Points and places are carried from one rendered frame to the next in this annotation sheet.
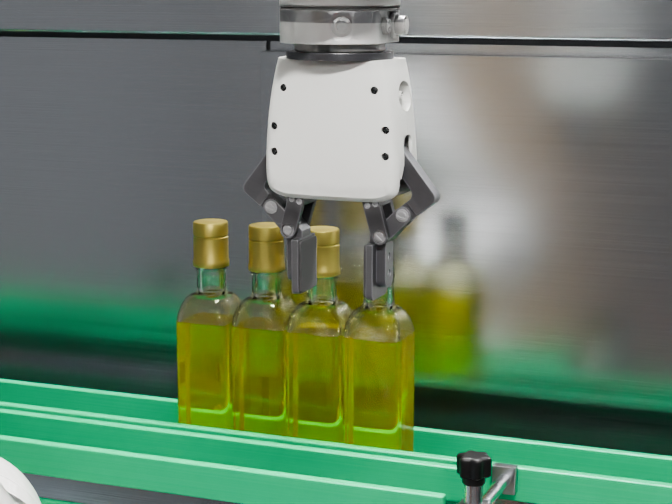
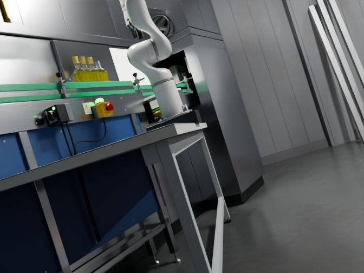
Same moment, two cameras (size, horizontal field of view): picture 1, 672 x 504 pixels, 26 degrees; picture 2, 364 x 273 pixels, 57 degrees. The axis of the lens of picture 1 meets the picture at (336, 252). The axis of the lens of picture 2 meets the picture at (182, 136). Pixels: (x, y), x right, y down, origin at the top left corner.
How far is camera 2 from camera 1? 2.24 m
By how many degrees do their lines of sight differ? 80
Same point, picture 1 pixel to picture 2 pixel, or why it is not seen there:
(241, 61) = (46, 43)
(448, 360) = not seen: hidden behind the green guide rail
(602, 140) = (98, 54)
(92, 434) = not seen: hidden behind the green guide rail
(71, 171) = (20, 62)
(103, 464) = (96, 83)
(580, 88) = (94, 47)
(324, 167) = not seen: hidden behind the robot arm
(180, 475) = (105, 83)
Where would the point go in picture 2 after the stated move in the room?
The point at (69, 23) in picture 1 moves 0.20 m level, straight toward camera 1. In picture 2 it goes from (16, 32) to (51, 20)
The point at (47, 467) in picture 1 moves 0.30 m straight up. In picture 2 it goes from (88, 85) to (71, 32)
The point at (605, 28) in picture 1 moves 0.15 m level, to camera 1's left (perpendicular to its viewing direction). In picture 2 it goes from (93, 40) to (83, 35)
